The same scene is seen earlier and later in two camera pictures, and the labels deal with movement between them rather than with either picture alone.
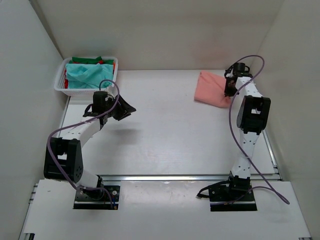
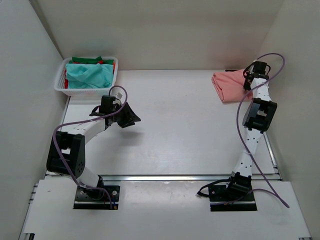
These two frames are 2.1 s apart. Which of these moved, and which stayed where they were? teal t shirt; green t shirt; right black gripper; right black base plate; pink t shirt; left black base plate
Moved: right black gripper; pink t shirt
Stayed: left black base plate; right black base plate; teal t shirt; green t shirt
